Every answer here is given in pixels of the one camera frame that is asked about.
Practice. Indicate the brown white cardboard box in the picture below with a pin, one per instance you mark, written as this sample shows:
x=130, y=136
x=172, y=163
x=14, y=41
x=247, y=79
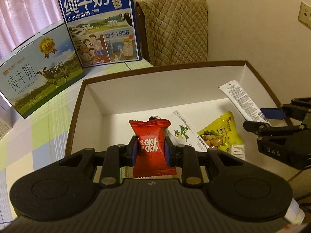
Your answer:
x=107, y=102

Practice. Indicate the quilted beige chair cover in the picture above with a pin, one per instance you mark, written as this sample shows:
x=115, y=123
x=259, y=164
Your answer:
x=173, y=31

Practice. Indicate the pink curtain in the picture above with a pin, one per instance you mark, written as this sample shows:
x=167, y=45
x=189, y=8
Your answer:
x=21, y=19

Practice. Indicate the white green medicine box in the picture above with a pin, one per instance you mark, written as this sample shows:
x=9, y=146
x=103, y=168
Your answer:
x=182, y=133

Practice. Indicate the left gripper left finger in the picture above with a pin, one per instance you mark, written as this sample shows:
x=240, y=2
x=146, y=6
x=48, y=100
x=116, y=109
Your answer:
x=116, y=157

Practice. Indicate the small white carton box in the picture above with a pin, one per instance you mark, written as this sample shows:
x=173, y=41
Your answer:
x=5, y=118

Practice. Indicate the red candy packet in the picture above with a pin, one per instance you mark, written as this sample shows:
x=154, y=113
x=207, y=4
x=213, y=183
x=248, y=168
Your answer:
x=151, y=161

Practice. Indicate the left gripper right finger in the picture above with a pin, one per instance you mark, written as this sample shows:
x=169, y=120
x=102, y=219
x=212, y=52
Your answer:
x=186, y=158

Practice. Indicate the single beige wall socket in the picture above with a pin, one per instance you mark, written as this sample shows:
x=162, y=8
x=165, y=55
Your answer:
x=304, y=15

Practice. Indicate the green cow milk box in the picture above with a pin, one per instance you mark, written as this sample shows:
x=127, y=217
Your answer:
x=39, y=69

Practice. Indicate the yellow snack packet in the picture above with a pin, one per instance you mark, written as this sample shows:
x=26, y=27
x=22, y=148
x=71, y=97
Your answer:
x=222, y=134

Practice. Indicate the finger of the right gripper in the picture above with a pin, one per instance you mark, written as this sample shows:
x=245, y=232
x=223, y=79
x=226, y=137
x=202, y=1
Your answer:
x=265, y=129
x=282, y=113

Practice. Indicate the white ointment tube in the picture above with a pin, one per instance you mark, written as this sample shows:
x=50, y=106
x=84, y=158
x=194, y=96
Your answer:
x=242, y=101

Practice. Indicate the blue milk carton box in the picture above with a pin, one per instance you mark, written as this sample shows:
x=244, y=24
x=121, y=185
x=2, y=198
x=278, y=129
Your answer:
x=102, y=31

